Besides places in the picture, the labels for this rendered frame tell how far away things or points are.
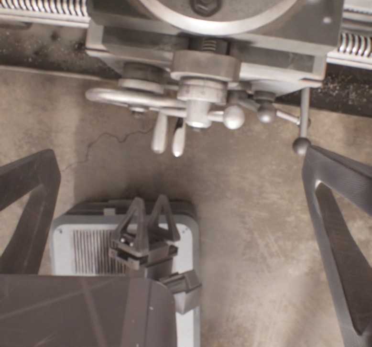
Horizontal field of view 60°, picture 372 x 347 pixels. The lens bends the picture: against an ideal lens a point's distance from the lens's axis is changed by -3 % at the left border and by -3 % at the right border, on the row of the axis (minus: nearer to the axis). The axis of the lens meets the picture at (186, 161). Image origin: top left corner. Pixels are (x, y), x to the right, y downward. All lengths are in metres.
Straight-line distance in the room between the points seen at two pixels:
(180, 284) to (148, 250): 0.07
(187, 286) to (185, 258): 0.67
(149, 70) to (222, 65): 0.22
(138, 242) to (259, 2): 0.36
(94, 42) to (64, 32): 0.46
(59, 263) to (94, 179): 0.37
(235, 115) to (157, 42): 0.15
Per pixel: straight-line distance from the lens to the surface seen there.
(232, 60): 0.46
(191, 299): 0.52
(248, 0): 0.43
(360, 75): 1.08
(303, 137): 0.72
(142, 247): 0.51
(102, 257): 1.21
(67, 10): 0.69
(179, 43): 0.49
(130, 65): 0.64
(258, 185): 1.40
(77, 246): 1.22
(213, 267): 1.47
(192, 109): 0.47
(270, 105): 0.57
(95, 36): 0.59
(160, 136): 0.51
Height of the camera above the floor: 1.35
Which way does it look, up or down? 84 degrees down
